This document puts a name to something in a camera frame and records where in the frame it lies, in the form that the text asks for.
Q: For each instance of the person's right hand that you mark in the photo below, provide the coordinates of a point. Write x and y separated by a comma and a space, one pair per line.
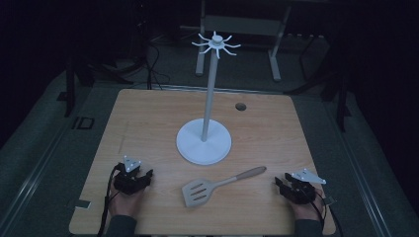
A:
308, 206

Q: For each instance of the black stand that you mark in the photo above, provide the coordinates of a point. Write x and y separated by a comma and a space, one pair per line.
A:
69, 85

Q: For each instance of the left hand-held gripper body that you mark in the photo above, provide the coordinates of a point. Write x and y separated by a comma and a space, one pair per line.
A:
129, 179

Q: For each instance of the grey metal table frame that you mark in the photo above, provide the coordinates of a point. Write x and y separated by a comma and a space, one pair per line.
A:
242, 36

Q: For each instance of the grey slotted spatula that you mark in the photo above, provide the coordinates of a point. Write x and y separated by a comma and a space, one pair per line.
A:
210, 187

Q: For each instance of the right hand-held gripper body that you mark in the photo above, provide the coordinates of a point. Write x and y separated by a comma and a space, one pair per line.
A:
303, 186

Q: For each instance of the white utensil stand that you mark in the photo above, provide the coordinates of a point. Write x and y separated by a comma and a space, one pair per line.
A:
206, 131

